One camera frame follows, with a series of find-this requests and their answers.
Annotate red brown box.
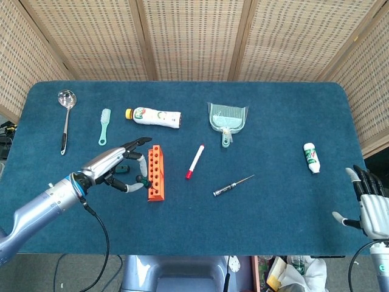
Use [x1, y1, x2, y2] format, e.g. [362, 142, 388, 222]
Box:
[251, 255, 261, 292]

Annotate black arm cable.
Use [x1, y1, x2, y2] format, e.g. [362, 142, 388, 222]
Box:
[79, 196, 111, 292]
[348, 241, 375, 292]

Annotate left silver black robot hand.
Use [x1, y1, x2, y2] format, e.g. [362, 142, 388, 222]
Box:
[80, 137, 153, 194]

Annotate white bottle yellow cap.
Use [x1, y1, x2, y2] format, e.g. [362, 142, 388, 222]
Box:
[125, 106, 182, 130]

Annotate woven wooden folding screen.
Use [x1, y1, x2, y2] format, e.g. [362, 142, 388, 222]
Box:
[0, 0, 389, 159]

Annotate black equipment with cables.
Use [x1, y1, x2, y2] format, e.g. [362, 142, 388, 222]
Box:
[0, 120, 18, 161]

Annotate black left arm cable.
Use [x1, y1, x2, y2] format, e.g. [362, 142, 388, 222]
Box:
[79, 196, 111, 292]

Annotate mint green plastic brush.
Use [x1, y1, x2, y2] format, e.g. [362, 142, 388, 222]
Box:
[97, 108, 112, 146]

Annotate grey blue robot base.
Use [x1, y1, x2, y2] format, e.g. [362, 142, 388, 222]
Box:
[120, 254, 241, 292]

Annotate steel ladle black grip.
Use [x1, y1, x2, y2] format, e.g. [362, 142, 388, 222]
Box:
[57, 89, 78, 156]

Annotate blue felt table cover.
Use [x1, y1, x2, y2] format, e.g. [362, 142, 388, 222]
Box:
[0, 80, 376, 258]

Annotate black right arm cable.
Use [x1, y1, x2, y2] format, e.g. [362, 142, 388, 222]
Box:
[348, 241, 375, 292]

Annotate small white green bottle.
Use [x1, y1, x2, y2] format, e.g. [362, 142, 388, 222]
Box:
[303, 142, 321, 175]

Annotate orange plastic tool rack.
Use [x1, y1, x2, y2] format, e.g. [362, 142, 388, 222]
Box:
[147, 145, 167, 203]

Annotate white plastic bag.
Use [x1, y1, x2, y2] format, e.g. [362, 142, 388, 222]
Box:
[267, 255, 328, 292]

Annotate mint dustpan in plastic bag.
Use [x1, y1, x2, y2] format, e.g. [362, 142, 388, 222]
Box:
[207, 102, 250, 149]

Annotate black metal precision screwdriver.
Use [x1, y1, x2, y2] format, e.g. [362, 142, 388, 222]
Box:
[213, 174, 256, 197]

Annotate white marker red cap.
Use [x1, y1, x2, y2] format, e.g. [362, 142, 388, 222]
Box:
[185, 144, 205, 181]

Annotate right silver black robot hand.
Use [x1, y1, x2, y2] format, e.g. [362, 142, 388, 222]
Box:
[332, 164, 389, 241]

